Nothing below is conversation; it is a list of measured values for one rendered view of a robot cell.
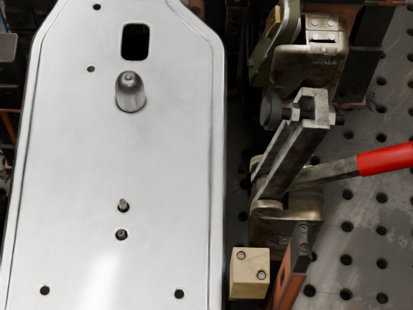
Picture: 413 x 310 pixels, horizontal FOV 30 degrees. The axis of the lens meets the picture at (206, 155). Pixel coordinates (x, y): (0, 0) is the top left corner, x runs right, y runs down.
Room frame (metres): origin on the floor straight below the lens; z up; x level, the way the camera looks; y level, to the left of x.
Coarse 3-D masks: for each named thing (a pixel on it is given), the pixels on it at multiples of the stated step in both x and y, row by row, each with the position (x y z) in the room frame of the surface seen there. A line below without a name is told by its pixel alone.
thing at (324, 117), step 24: (312, 96) 0.31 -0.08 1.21; (264, 120) 0.29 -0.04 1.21; (288, 120) 0.29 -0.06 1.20; (312, 120) 0.29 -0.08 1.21; (336, 120) 0.30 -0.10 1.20; (288, 144) 0.28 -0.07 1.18; (312, 144) 0.28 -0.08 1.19; (264, 168) 0.31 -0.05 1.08; (288, 168) 0.28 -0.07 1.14; (264, 192) 0.28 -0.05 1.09
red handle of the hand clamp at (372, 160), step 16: (400, 144) 0.31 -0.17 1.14; (352, 160) 0.30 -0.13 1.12; (368, 160) 0.30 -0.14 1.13; (384, 160) 0.30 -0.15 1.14; (400, 160) 0.29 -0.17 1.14; (304, 176) 0.30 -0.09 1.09; (320, 176) 0.29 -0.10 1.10; (336, 176) 0.29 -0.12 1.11; (352, 176) 0.29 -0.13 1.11; (368, 176) 0.29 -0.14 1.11
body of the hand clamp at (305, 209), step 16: (256, 192) 0.30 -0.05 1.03; (288, 192) 0.30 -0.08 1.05; (304, 192) 0.30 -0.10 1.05; (320, 192) 0.30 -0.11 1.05; (288, 208) 0.28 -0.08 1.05; (304, 208) 0.28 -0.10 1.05; (320, 208) 0.28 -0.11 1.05; (256, 224) 0.27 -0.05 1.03; (272, 224) 0.27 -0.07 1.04; (288, 224) 0.27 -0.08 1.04; (320, 224) 0.27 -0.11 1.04; (256, 240) 0.27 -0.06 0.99; (272, 240) 0.27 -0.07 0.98; (288, 240) 0.27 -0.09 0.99; (272, 256) 0.27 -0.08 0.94; (272, 272) 0.28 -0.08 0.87
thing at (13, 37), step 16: (0, 48) 0.48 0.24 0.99; (16, 48) 0.48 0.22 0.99; (0, 64) 0.46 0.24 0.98; (16, 64) 0.47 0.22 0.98; (0, 80) 0.46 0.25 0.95; (16, 80) 0.47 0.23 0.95; (0, 96) 0.46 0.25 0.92; (16, 96) 0.46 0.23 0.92; (0, 112) 0.47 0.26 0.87; (16, 112) 0.46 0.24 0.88; (0, 128) 0.47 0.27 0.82; (16, 128) 0.47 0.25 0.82; (0, 176) 0.45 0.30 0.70
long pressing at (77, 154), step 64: (64, 0) 0.55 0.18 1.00; (128, 0) 0.55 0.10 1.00; (64, 64) 0.46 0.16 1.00; (128, 64) 0.46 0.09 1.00; (192, 64) 0.47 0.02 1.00; (64, 128) 0.38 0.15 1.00; (128, 128) 0.38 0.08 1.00; (192, 128) 0.39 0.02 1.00; (64, 192) 0.31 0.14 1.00; (128, 192) 0.31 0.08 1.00; (192, 192) 0.31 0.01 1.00; (0, 256) 0.24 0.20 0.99; (64, 256) 0.24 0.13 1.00; (128, 256) 0.24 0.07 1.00; (192, 256) 0.24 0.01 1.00
